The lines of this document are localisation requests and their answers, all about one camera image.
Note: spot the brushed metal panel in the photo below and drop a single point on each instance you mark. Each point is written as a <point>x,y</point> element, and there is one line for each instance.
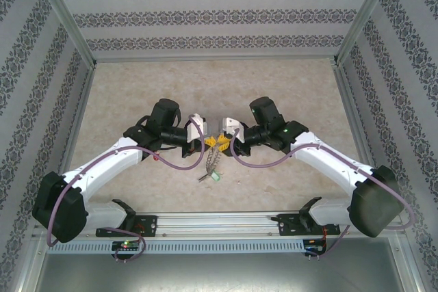
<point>219,275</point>

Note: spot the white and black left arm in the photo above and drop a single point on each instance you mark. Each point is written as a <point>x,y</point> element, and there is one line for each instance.
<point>109,165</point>

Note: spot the small circuit board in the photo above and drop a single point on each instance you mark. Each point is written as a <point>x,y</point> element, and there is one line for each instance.
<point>313,247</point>
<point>126,245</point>

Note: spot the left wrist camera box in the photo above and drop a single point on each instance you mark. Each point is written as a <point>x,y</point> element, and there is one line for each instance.
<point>196,128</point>

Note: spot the aluminium frame post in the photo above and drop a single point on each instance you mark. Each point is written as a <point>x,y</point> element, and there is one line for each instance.
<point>66,15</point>
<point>364,15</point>

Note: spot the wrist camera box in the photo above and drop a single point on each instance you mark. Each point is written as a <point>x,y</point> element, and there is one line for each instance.
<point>232,126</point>
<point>196,128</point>

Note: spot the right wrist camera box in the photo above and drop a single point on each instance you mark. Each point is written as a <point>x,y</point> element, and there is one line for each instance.
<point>232,126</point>

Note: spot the key with green tag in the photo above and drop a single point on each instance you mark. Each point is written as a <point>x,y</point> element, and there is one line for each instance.
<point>215,176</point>

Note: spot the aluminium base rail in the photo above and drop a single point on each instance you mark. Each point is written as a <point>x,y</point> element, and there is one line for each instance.
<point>219,225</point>

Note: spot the aluminium frame side rail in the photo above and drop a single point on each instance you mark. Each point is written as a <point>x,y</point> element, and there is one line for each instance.
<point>350,107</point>
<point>80,107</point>

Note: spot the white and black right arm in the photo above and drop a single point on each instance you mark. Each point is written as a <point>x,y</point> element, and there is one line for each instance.
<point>328,165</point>

